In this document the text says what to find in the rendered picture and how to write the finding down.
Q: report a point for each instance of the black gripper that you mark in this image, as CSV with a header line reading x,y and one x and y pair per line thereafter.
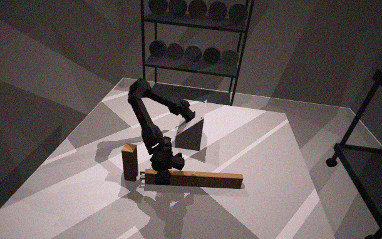
x,y
163,178

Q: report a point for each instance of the dark brown wooden post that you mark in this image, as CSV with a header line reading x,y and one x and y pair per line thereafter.
x,y
130,162

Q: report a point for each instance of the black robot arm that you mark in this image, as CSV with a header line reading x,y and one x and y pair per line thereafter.
x,y
151,133

